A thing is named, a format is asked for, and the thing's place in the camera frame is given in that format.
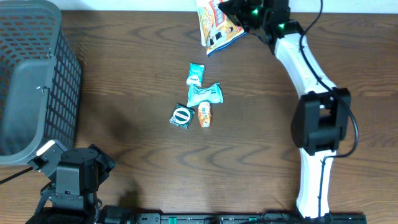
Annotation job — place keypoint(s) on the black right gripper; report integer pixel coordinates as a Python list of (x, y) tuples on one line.
[(232, 7)]

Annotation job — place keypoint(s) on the yellow chip bag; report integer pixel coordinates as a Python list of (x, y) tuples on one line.
[(217, 30)]

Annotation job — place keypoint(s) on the teal white small packet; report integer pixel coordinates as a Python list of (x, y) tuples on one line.
[(195, 74)]

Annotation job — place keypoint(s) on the teal wet wipes pack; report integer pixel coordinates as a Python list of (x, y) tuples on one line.
[(212, 94)]

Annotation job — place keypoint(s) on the orange snack packet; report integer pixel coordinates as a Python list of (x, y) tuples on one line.
[(204, 114)]

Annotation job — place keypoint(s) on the dark green round-logo packet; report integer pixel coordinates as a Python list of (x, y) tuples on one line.
[(182, 116)]

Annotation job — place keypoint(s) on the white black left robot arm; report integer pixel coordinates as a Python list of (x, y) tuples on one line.
[(71, 195)]

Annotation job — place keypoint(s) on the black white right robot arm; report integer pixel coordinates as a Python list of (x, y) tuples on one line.
[(321, 116)]

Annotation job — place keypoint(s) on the grey plastic mesh basket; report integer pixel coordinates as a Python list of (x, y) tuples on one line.
[(40, 81)]

